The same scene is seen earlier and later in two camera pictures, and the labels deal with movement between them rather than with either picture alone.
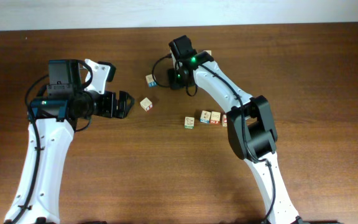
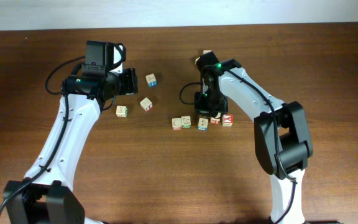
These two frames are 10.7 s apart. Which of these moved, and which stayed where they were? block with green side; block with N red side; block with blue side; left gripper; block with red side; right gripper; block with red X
Moved: right gripper; block with green side; left gripper
Stayed: block with red X; block with blue side; block with N red side; block with red side
